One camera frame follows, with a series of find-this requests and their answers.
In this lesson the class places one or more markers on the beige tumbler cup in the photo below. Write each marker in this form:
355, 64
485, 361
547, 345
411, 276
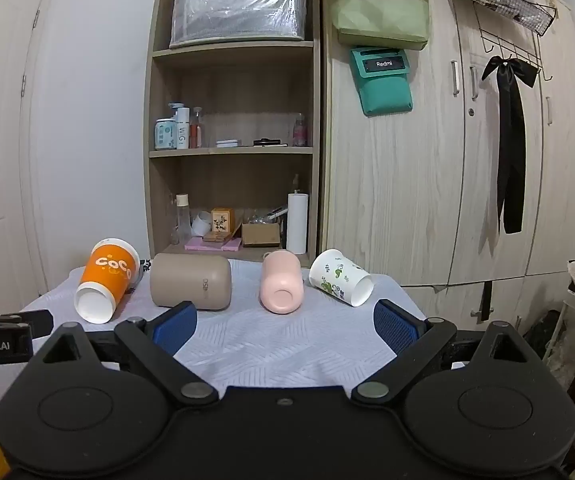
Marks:
187, 280

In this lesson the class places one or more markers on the black ribbon bow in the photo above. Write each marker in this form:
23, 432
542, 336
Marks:
511, 135

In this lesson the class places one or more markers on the orange paper cup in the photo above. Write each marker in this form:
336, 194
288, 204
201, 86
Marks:
107, 272

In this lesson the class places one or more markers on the wooden bookshelf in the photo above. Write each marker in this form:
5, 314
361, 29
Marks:
232, 95

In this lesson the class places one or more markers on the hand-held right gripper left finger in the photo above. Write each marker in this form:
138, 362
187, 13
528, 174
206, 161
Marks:
175, 329

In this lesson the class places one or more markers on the white flat box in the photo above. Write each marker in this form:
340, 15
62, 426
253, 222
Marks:
227, 143

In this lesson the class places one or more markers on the red liquid bottle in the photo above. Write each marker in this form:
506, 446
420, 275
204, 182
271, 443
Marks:
196, 132

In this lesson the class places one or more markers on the yellow floral box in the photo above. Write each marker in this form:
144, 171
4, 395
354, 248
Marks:
223, 220

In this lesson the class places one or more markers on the black flat case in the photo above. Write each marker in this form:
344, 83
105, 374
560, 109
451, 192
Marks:
270, 143

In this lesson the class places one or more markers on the light wooden wardrobe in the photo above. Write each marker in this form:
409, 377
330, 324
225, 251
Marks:
407, 185

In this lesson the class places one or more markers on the light green cushion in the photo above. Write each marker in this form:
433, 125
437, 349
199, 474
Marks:
380, 15

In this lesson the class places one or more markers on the pink notebook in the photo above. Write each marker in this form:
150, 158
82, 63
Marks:
197, 245

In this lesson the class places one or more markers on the plastic-wrapped grey storage box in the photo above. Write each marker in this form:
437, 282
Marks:
240, 12

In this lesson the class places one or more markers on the pink cup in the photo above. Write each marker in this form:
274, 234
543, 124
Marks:
280, 277

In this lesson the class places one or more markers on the brown wooden box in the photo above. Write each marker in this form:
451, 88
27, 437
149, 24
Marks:
216, 236

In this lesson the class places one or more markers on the teal pouch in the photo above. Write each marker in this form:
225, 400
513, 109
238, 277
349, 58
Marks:
385, 90

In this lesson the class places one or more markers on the white pump bottle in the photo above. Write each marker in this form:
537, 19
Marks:
182, 130

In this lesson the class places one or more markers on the tall white bottle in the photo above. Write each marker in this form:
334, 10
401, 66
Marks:
297, 225

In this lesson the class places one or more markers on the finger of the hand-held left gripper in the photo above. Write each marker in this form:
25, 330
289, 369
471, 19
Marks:
37, 321

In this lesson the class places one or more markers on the brown cardboard box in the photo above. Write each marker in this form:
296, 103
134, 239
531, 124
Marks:
261, 235

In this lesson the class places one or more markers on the white floral paper cup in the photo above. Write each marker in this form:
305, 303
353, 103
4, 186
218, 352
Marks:
335, 272

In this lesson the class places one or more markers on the clear bottle white cap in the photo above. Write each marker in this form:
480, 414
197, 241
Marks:
182, 222

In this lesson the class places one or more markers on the teal label bottle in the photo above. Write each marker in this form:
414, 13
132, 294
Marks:
165, 136

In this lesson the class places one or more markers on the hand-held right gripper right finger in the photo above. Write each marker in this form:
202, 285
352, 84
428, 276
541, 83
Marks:
395, 327

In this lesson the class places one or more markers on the pink small bottle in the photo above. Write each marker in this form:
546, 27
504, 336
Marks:
300, 134

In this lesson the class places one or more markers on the white mug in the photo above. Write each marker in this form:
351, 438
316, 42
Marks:
201, 224

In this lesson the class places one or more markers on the grey cup lid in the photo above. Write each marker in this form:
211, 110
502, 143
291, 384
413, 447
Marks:
142, 272

